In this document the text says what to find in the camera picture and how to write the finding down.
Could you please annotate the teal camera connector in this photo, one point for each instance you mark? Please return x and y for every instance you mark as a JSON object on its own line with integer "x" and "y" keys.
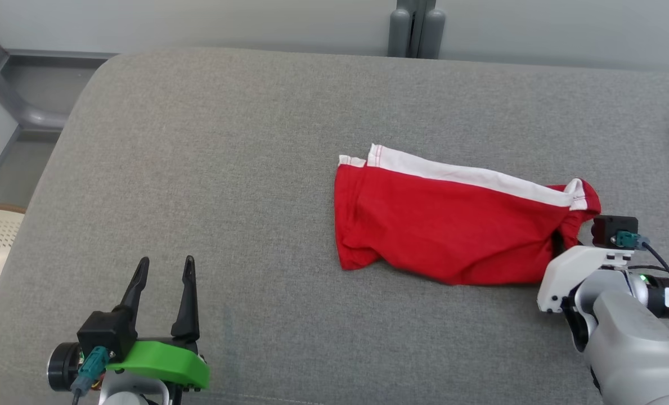
{"x": 629, "y": 239}
{"x": 92, "y": 365}

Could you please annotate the teal right camera connector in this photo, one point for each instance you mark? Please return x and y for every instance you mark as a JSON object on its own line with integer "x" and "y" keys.
{"x": 629, "y": 239}

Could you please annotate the red shorts with white stripe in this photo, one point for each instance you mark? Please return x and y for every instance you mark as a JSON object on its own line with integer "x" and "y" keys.
{"x": 452, "y": 225}

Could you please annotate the grey fabric sofa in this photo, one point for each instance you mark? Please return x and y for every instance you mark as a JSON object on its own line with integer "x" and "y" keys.
{"x": 227, "y": 169}

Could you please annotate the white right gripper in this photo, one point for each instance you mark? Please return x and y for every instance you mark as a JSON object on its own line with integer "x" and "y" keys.
{"x": 570, "y": 273}

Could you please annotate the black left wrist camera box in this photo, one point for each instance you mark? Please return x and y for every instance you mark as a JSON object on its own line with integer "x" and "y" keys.
{"x": 106, "y": 334}

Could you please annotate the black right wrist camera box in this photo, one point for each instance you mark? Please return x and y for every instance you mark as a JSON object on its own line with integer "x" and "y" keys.
{"x": 613, "y": 228}

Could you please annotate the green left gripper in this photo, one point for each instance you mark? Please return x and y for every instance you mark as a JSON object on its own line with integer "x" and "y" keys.
{"x": 165, "y": 363}

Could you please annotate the grey partition post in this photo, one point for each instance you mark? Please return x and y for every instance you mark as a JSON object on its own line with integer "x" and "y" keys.
{"x": 418, "y": 28}

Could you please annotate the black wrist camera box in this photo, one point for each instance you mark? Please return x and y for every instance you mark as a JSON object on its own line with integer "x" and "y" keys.
{"x": 613, "y": 228}
{"x": 106, "y": 334}

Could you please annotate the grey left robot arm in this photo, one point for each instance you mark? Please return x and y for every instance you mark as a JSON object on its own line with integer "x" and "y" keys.
{"x": 126, "y": 391}

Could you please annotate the teal left camera connector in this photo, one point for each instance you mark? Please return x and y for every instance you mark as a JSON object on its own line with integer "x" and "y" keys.
{"x": 92, "y": 365}

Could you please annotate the grey metal rail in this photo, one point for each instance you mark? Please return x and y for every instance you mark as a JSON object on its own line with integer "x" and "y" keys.
{"x": 13, "y": 95}

